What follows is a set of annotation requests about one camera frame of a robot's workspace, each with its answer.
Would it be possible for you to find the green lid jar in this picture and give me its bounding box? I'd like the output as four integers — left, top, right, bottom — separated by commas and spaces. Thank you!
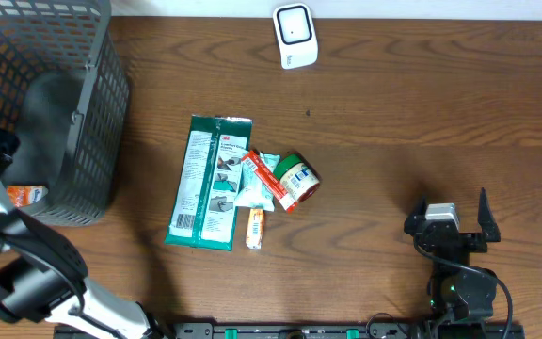
273, 154, 321, 202

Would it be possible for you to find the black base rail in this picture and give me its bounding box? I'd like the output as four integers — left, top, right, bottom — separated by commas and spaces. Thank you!
53, 321, 526, 339

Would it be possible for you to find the white barcode scanner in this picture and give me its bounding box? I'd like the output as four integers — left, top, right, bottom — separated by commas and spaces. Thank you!
272, 3, 319, 70

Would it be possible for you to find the red white packet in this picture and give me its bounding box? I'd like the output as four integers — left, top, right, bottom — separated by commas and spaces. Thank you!
242, 151, 297, 213

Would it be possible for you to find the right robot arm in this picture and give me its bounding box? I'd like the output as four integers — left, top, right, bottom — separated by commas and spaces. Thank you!
404, 189, 505, 338

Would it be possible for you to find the grey plastic mesh basket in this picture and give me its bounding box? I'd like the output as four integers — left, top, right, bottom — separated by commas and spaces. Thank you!
0, 0, 130, 227

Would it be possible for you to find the orange juice carton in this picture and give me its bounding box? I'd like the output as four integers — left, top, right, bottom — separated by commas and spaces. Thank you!
7, 186, 48, 208
246, 209, 265, 250

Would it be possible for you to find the green sponge pack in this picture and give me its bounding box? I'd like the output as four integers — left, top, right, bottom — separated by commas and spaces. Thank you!
165, 116, 252, 251

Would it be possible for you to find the teal white snack pouch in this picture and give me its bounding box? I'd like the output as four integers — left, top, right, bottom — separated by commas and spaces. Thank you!
234, 160, 275, 212

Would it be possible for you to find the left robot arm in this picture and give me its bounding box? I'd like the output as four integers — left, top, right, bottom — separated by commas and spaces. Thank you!
0, 181, 176, 338

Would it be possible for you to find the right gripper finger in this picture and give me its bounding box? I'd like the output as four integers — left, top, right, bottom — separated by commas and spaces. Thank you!
477, 187, 500, 234
404, 196, 427, 235

